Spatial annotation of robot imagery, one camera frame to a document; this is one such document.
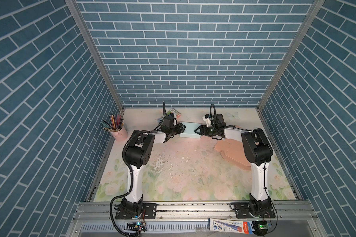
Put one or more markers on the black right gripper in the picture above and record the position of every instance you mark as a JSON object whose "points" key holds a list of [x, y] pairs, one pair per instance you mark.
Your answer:
{"points": [[204, 128]]}

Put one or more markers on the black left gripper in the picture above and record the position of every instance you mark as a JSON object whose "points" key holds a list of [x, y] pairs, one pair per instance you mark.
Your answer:
{"points": [[180, 129]]}

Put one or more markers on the light blue paper box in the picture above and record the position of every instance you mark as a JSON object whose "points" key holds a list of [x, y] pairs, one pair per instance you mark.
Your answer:
{"points": [[189, 130]]}

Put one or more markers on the pink cardboard box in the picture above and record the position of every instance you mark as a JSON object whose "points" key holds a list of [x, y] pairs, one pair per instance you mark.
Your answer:
{"points": [[232, 151]]}

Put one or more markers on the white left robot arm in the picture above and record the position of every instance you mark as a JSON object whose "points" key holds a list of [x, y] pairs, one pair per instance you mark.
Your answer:
{"points": [[137, 153]]}

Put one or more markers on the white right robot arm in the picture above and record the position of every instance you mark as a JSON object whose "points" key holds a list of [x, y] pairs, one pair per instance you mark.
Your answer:
{"points": [[258, 152]]}

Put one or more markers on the toothpaste style flat box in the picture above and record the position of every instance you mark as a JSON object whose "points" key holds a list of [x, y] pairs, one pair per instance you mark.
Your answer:
{"points": [[229, 226]]}

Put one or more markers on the coloured marker pack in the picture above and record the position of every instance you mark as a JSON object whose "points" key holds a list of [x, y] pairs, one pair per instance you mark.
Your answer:
{"points": [[176, 113]]}

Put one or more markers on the pink pencil cup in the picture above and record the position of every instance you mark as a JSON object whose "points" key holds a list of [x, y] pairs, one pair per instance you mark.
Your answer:
{"points": [[120, 135]]}

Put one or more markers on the coloured pencils bundle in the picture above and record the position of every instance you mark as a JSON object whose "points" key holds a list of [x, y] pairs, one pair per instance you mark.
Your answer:
{"points": [[115, 123]]}

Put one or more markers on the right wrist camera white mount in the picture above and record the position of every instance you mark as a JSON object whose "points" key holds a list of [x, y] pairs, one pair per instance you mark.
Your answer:
{"points": [[208, 120]]}

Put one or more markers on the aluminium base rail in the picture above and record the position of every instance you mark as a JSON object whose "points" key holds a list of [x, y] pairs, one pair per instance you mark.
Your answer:
{"points": [[290, 218]]}

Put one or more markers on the left electronics board with wires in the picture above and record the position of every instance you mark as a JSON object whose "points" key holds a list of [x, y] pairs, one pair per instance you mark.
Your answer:
{"points": [[135, 229]]}

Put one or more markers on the aluminium corner post left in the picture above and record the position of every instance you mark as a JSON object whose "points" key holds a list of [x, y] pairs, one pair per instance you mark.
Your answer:
{"points": [[78, 18]]}

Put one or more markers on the aluminium corner post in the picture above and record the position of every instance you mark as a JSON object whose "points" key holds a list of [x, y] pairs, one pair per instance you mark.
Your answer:
{"points": [[305, 25], [78, 18]]}

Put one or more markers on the aluminium corner post right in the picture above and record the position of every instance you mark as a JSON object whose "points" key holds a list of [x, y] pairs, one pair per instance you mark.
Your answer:
{"points": [[305, 25]]}

